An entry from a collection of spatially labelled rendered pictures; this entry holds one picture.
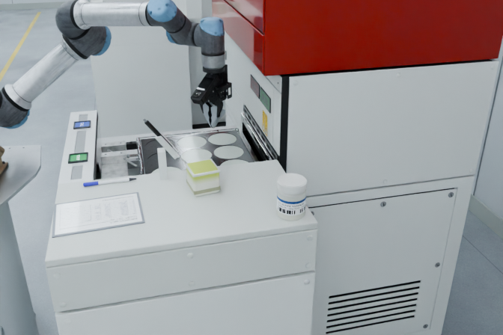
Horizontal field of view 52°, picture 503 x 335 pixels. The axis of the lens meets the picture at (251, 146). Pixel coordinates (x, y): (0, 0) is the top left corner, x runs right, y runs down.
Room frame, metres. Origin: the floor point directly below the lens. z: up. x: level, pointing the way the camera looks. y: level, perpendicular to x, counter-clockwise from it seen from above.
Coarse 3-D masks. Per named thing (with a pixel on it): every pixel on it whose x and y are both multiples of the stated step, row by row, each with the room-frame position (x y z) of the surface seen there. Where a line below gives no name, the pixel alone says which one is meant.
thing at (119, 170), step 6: (126, 162) 1.52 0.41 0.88; (102, 168) 1.48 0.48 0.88; (108, 168) 1.48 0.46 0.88; (114, 168) 1.48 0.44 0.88; (120, 168) 1.48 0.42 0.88; (126, 168) 1.48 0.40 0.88; (102, 174) 1.44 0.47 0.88; (108, 174) 1.44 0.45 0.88; (114, 174) 1.44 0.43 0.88; (120, 174) 1.44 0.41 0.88; (126, 174) 1.44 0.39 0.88
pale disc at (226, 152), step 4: (220, 148) 1.59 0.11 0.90; (224, 148) 1.59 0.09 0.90; (228, 148) 1.59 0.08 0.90; (232, 148) 1.59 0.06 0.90; (236, 148) 1.59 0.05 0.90; (240, 148) 1.59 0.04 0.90; (216, 152) 1.56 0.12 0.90; (220, 152) 1.56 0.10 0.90; (224, 152) 1.56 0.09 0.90; (228, 152) 1.56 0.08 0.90; (232, 152) 1.56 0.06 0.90; (236, 152) 1.56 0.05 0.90; (240, 152) 1.56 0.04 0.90; (220, 156) 1.53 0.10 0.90; (224, 156) 1.53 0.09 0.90; (228, 156) 1.53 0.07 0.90; (232, 156) 1.53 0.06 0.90; (236, 156) 1.53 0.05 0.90
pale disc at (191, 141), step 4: (192, 136) 1.69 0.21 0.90; (196, 136) 1.69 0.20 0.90; (180, 140) 1.66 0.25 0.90; (184, 140) 1.66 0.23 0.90; (188, 140) 1.66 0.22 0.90; (192, 140) 1.66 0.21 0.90; (196, 140) 1.66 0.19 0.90; (200, 140) 1.66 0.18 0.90; (204, 140) 1.66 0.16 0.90; (180, 144) 1.62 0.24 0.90; (184, 144) 1.62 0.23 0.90; (188, 144) 1.62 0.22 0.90; (192, 144) 1.62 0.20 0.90; (196, 144) 1.62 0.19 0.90; (200, 144) 1.62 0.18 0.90
